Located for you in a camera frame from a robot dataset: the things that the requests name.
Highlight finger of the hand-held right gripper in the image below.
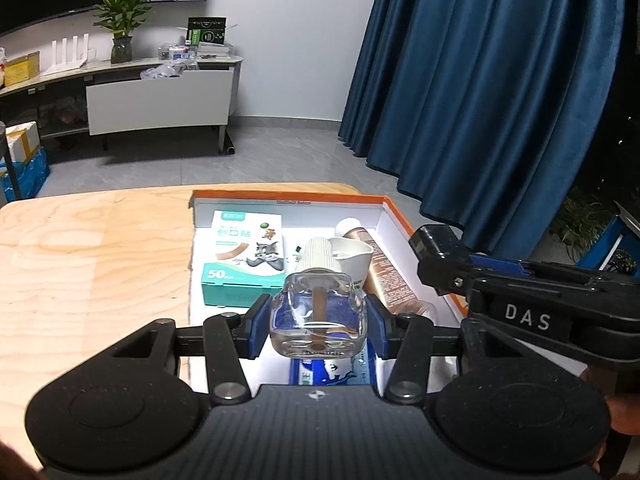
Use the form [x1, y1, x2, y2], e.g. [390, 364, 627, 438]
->
[470, 254, 531, 277]
[410, 225, 473, 303]

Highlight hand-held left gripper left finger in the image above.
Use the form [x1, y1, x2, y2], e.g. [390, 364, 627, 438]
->
[102, 294, 275, 406]

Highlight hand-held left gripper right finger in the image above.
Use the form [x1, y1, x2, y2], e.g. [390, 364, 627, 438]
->
[366, 296, 538, 407]

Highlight bronze lotion tube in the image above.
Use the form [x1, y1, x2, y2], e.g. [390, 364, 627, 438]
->
[334, 217, 426, 316]

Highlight clear glass refill bottle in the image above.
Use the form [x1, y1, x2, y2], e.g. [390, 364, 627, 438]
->
[269, 237, 368, 358]

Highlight orange white cardboard box lid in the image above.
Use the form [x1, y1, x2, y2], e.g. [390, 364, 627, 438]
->
[189, 189, 471, 396]

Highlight blue plastic box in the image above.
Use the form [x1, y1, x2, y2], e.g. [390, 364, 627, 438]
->
[289, 345, 378, 388]

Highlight green bandage box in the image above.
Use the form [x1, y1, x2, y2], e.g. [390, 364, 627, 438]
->
[200, 210, 291, 307]

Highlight white flared plastic holder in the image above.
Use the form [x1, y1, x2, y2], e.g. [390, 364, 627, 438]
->
[327, 236, 376, 281]

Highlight person's right hand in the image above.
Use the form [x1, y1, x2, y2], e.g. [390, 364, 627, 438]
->
[602, 392, 640, 433]

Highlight blue panel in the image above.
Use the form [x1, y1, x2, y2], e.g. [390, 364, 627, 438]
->
[575, 200, 640, 277]

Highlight dark leafy plant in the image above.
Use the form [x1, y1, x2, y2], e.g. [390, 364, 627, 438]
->
[550, 190, 616, 261]

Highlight blue curtain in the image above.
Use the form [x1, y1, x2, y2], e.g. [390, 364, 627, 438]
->
[337, 0, 628, 261]

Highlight white television cabinet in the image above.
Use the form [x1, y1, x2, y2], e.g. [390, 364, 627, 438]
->
[0, 55, 244, 156]

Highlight blue plastic bag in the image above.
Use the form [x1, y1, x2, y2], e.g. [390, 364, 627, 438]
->
[0, 147, 51, 206]

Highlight clear plastic bags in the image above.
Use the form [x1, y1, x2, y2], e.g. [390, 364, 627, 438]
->
[140, 62, 186, 81]

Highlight clear plastic organizer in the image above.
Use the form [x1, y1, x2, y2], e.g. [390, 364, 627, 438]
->
[159, 42, 233, 61]

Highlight black and green box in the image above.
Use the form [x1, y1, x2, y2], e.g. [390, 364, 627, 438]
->
[187, 16, 228, 43]

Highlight white taped carton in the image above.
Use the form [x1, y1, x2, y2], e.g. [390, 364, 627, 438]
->
[0, 121, 41, 166]

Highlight white router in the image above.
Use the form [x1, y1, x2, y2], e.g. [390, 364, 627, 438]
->
[42, 34, 91, 76]

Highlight green plant in glass vase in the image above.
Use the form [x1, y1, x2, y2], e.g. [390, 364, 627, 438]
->
[92, 0, 153, 65]

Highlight yellow box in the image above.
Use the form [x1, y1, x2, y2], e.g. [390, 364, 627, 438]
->
[2, 51, 41, 87]

